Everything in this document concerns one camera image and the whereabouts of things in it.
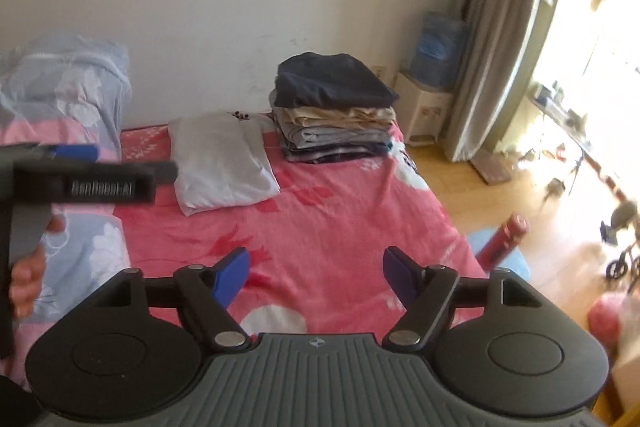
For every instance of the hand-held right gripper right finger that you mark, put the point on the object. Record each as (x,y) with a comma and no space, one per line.
(400,277)

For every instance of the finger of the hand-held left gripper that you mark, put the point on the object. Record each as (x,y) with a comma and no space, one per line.
(166,172)
(75,152)

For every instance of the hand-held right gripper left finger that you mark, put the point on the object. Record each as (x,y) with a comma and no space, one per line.
(232,277)

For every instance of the white shirt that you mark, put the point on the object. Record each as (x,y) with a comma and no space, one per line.
(220,162)

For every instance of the person's left hand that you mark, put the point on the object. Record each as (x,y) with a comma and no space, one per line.
(27,282)

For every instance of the blue floral quilt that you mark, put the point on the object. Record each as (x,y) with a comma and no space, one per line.
(60,82)

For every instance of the pink floral blanket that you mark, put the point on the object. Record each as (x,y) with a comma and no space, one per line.
(325,227)

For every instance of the red water bottle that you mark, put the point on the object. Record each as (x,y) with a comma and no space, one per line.
(505,242)

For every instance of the light blue plastic stool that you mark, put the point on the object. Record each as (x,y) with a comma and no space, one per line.
(520,274)

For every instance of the dark folded garment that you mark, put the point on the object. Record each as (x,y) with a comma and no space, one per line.
(335,154)

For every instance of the brown flat board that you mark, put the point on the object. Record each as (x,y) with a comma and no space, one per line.
(492,169)

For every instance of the grey folded garment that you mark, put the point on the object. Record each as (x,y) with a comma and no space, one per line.
(335,136)

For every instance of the white water dispenser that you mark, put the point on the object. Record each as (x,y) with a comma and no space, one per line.
(425,112)

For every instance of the beige folded garment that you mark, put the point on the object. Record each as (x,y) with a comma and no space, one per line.
(335,116)

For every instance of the navy folded garment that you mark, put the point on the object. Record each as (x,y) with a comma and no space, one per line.
(335,82)

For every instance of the pink bundle in plastic bag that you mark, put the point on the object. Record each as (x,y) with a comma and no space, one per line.
(605,319)

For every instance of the wheelchair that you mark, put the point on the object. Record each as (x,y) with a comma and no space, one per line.
(620,252)

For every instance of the folding table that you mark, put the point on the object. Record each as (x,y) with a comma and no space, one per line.
(560,112)

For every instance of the blue water jug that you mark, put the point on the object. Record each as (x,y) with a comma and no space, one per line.
(440,47)

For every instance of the grey curtain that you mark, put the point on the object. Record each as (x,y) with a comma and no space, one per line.
(495,32)

